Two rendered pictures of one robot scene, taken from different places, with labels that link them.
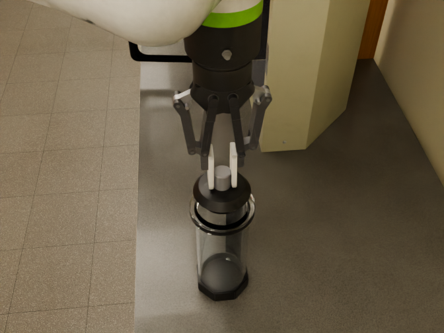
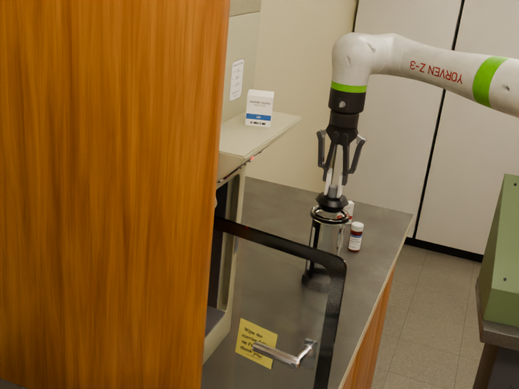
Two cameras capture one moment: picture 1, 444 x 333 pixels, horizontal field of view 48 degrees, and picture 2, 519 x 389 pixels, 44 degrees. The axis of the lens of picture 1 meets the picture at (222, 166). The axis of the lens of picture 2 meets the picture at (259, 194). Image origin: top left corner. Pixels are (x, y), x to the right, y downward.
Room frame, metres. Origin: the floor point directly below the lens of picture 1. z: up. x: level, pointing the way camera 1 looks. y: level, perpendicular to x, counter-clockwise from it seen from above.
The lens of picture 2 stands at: (2.09, 0.50, 1.85)
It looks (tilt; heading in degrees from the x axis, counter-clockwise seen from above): 22 degrees down; 205
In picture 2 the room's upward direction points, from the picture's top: 6 degrees clockwise
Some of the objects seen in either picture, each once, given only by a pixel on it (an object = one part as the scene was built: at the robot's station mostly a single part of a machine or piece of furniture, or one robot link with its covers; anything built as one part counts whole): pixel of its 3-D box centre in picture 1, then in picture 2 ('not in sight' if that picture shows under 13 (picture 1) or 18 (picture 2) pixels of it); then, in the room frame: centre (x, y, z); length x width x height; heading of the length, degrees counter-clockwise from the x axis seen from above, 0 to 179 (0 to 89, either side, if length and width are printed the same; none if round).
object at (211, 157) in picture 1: (210, 166); (340, 184); (0.53, 0.02, 1.25); 0.03 x 0.01 x 0.07; 6
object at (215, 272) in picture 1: (222, 243); (324, 246); (0.53, 0.00, 1.06); 0.11 x 0.11 x 0.21
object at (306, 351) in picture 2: not in sight; (282, 350); (1.23, 0.18, 1.20); 0.10 x 0.05 x 0.03; 88
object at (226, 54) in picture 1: (222, 28); (346, 99); (0.53, 0.00, 1.48); 0.12 x 0.09 x 0.06; 6
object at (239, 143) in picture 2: not in sight; (246, 153); (1.03, -0.02, 1.46); 0.32 x 0.11 x 0.10; 6
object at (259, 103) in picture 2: not in sight; (259, 108); (0.99, -0.03, 1.54); 0.05 x 0.05 x 0.06; 24
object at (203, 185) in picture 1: (222, 185); (332, 197); (0.53, 0.00, 1.21); 0.09 x 0.09 x 0.07
